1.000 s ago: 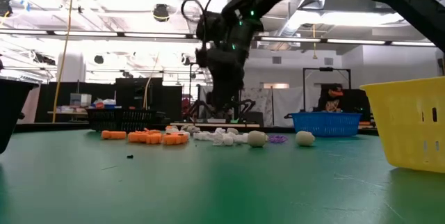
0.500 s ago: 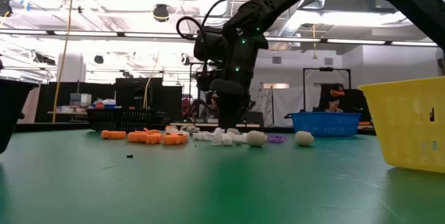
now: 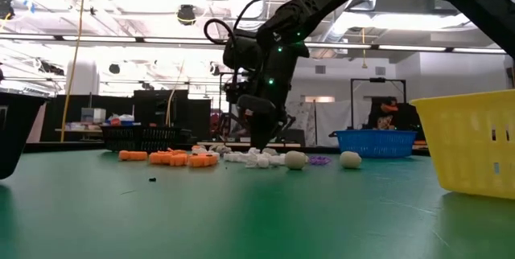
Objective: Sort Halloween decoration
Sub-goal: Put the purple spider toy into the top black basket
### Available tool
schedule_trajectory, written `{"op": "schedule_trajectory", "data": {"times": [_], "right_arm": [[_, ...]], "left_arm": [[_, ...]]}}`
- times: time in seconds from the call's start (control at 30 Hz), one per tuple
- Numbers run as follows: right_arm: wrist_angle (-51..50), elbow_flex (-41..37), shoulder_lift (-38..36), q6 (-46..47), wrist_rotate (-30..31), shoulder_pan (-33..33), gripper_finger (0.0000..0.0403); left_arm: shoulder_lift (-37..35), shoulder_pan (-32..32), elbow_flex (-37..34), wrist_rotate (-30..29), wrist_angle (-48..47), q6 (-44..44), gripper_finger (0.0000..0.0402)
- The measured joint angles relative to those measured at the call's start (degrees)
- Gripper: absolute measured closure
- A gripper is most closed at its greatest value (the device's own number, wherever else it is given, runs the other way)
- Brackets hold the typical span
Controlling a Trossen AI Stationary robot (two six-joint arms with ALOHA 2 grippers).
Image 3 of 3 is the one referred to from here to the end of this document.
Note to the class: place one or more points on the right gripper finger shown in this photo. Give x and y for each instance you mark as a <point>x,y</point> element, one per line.
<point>259,122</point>
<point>285,124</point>

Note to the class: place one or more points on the small purple spider toy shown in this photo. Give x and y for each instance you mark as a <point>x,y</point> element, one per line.
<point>320,160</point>

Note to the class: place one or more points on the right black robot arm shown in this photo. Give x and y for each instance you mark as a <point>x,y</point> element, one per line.
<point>322,1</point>

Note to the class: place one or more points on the white hanging sheet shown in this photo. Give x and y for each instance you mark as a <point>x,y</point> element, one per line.
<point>342,122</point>

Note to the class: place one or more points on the long LED light bar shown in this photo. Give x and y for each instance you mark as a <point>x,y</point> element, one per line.
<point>181,40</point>

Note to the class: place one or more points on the blue plastic mesh basket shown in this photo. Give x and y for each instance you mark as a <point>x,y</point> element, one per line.
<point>374,144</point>

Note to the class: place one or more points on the black round ceiling device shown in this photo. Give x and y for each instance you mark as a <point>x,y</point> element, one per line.
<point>186,14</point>

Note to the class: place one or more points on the person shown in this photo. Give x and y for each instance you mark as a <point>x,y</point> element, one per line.
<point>386,120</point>

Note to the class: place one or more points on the black plastic mesh basket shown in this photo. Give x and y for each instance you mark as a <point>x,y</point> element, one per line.
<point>16,130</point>
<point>137,138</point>

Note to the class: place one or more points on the blue tray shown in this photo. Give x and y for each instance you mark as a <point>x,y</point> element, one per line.
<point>126,122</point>

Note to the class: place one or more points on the small red container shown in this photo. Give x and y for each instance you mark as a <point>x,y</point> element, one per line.
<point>115,122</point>

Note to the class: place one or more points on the white storage box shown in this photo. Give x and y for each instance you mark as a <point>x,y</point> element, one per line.
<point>93,116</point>

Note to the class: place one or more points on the yellow plastic mesh basket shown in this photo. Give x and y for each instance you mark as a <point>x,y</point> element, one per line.
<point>462,150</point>

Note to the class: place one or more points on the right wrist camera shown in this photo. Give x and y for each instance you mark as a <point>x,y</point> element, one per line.
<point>233,92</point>

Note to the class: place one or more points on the black metal stand frame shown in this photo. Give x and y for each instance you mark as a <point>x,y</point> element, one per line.
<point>378,79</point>

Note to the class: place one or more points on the black partition wall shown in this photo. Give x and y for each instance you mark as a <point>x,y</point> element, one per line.
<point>72,110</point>

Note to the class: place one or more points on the black aluminium table frame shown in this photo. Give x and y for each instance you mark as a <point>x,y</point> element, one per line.
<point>60,146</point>

